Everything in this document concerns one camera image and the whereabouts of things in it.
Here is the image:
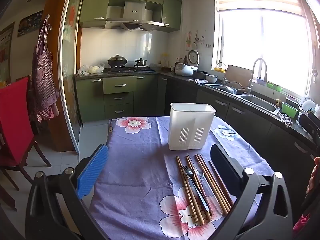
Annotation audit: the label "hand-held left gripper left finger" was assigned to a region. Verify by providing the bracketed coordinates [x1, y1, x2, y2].
[25, 144, 109, 240]

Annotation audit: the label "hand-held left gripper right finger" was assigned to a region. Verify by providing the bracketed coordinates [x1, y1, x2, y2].
[207, 143, 293, 240]

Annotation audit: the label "clear-handled spoon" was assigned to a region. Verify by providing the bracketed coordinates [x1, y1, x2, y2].
[194, 166, 223, 215]

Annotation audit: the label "black-handled fork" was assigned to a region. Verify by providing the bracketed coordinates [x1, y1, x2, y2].
[180, 165, 210, 212]

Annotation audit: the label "row of wooden chopsticks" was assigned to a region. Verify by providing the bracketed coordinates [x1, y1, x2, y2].
[175, 154, 234, 225]

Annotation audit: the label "white plastic utensil holder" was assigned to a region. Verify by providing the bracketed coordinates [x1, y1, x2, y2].
[168, 102, 217, 151]

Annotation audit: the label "person's right forearm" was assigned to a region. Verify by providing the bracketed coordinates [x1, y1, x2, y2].
[292, 212, 312, 233]

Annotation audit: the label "person's right hand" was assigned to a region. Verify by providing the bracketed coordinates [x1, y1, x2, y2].
[306, 156, 320, 194]

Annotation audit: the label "white plate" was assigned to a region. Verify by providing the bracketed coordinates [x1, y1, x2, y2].
[301, 96, 317, 113]

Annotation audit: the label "patterned crumpled cloth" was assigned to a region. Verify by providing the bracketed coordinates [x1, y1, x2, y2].
[279, 112, 293, 127]

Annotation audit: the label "green plastic basin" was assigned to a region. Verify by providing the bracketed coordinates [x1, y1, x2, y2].
[281, 102, 300, 118]

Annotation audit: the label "green sink base cabinets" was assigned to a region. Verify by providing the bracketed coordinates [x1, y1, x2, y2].
[165, 76, 320, 175]

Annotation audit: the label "purple floral tablecloth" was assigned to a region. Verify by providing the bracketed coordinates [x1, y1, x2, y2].
[89, 116, 275, 240]

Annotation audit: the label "small green sill basket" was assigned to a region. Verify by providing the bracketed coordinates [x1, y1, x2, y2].
[266, 81, 283, 92]

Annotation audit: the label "stainless double sink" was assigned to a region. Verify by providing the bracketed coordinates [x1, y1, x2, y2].
[207, 84, 280, 114]

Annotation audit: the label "steel kitchen faucet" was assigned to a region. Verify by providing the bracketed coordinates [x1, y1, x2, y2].
[246, 58, 268, 95]

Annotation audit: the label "green base cabinets with drawers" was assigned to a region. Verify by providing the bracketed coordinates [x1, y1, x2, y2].
[75, 74, 168, 123]

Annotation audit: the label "kitchen window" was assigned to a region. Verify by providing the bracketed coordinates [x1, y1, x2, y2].
[217, 10, 315, 98]

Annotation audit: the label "wooden cutting board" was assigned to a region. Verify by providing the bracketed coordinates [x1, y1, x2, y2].
[225, 65, 253, 87]

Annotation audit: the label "black inner pot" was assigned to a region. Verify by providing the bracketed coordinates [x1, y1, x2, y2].
[192, 70, 208, 80]

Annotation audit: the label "red wooden chair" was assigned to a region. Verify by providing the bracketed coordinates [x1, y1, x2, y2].
[0, 77, 52, 210]

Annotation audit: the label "white plastic bag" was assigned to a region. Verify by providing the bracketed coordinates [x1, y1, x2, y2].
[77, 62, 105, 75]

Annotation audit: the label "white rice cooker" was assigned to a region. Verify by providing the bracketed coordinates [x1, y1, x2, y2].
[174, 49, 200, 77]

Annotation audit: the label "checkered apron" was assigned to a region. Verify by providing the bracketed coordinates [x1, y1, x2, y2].
[31, 15, 60, 123]

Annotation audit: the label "black gas stove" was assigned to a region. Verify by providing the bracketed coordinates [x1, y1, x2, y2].
[108, 65, 156, 73]

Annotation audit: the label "black lidded wok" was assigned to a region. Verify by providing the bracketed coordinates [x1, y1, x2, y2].
[107, 54, 128, 68]

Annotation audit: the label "sliding glass door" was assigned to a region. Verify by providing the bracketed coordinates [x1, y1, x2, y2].
[59, 0, 84, 155]

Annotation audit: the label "window blind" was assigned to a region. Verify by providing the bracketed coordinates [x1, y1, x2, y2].
[215, 0, 307, 13]

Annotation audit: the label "steel range hood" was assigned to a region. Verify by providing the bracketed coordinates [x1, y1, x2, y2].
[104, 0, 165, 32]

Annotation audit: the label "wooden door frame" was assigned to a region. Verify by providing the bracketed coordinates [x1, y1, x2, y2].
[44, 0, 82, 153]

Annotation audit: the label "dark wall poster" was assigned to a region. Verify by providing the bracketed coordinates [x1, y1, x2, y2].
[17, 10, 44, 37]

